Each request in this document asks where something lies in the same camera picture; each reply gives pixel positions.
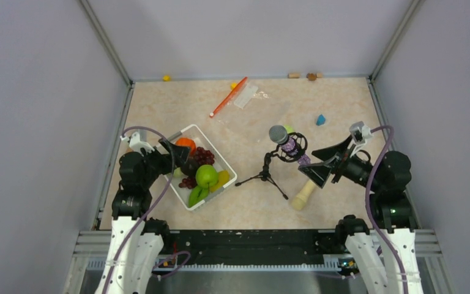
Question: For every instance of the microphone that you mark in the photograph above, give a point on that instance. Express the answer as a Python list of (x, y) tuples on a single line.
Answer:
[(290, 147)]

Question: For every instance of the blue toy block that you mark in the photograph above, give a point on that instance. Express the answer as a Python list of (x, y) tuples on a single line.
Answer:
[(321, 120)]

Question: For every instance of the clear zip bag orange zipper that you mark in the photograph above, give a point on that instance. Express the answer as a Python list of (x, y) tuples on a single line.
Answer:
[(249, 112)]

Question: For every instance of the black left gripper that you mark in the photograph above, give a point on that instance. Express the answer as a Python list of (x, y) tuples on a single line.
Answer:
[(166, 158)]

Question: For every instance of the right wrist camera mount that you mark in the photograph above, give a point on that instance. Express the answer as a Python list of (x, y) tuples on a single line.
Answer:
[(361, 134)]

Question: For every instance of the green apple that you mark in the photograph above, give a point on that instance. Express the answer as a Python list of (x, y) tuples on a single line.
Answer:
[(206, 176)]

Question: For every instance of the green pepper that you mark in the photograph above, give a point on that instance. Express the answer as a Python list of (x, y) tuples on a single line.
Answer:
[(197, 194)]

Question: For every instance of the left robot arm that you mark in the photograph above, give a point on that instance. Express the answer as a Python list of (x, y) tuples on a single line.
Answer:
[(136, 240)]

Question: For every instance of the red grape bunch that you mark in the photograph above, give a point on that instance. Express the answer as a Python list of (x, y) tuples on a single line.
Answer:
[(204, 156), (188, 182)]

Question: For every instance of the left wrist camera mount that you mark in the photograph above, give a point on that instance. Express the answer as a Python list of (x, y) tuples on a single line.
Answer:
[(137, 142)]

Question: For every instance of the cork piece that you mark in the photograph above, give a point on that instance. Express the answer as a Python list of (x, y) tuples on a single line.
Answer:
[(294, 75)]

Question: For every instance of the orange tangerine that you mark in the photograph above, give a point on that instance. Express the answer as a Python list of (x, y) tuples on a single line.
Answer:
[(187, 142)]

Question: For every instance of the yellow fruit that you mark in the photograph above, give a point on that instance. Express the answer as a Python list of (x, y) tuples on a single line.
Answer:
[(223, 178)]

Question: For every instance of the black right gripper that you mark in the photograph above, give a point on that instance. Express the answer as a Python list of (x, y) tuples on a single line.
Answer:
[(327, 153)]

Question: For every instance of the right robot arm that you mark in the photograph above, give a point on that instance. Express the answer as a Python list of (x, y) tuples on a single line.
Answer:
[(385, 254)]

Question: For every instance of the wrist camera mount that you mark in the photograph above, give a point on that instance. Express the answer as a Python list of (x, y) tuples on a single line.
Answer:
[(361, 134), (137, 142)]

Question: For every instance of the light green block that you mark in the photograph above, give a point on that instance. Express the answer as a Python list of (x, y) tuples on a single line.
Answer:
[(289, 129)]

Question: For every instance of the white plastic basket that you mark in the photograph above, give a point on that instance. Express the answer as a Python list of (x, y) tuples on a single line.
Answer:
[(195, 133)]

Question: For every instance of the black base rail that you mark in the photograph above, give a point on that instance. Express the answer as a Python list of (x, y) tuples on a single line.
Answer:
[(255, 247)]

